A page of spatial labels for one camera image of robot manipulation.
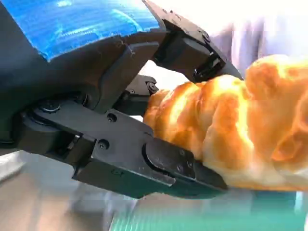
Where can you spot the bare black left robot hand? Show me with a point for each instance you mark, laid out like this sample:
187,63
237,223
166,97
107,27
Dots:
72,84

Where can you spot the long braided toy bread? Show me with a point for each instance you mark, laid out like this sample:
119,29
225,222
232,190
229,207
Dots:
228,120

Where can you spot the green cutting mat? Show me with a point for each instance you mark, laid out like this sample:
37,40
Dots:
204,214

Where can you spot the person in jeans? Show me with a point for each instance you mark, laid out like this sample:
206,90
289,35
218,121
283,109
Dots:
264,36

